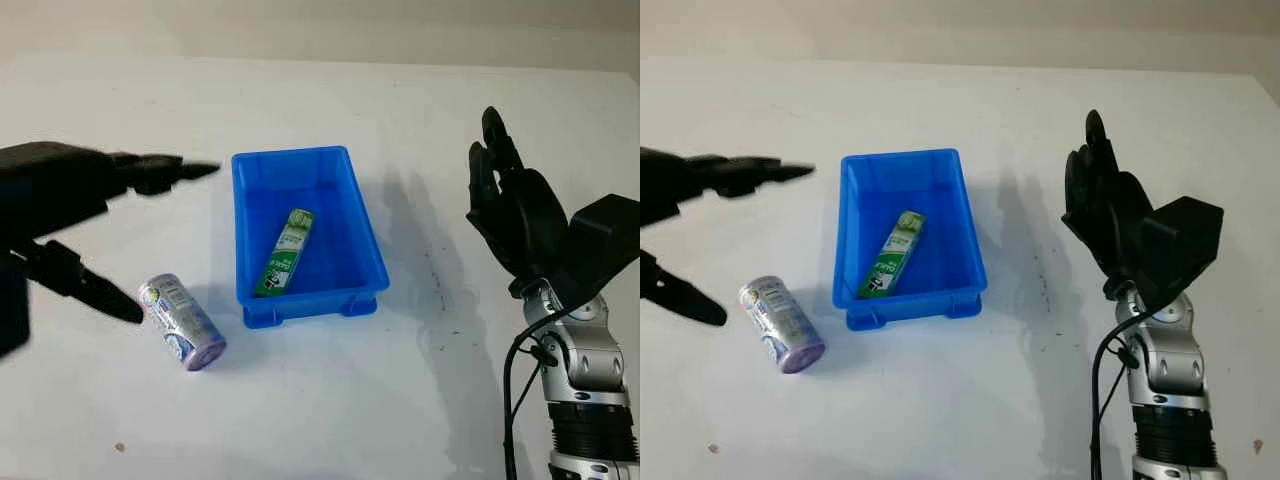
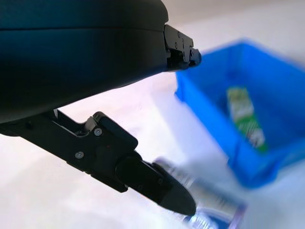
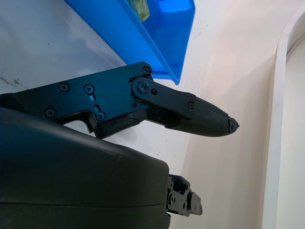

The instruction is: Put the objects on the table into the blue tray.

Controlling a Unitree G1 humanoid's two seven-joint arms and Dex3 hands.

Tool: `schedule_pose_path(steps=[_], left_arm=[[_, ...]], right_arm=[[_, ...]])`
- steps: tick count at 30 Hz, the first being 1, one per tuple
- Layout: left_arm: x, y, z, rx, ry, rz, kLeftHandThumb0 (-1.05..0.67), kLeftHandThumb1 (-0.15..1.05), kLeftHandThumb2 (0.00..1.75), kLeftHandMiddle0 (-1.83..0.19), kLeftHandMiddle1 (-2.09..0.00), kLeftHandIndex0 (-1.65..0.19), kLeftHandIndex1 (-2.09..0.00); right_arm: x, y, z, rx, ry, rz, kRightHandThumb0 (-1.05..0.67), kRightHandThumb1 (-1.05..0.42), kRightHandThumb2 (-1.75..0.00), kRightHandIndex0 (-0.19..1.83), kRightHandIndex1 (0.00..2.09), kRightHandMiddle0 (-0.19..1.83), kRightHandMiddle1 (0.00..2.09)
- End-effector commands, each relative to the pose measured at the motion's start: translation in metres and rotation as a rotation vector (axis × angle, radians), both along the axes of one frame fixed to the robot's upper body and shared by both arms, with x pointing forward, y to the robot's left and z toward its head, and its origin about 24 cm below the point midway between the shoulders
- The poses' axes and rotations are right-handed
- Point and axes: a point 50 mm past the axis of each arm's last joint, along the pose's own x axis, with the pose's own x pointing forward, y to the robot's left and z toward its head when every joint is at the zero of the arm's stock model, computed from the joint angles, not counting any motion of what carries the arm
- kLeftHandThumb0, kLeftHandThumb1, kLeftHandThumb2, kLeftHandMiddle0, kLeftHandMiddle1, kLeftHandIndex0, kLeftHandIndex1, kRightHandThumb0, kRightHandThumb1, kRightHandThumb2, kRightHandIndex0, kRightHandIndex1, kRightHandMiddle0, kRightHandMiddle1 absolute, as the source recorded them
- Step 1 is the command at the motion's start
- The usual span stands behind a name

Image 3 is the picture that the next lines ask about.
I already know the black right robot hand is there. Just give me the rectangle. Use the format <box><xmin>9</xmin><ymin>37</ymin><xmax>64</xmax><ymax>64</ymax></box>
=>
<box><xmin>0</xmin><ymin>61</ymin><xmax>240</xmax><ymax>229</ymax></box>

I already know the blue plastic tray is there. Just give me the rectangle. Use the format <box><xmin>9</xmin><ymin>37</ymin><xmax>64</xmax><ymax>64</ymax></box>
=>
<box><xmin>63</xmin><ymin>0</ymin><xmax>196</xmax><ymax>86</ymax></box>

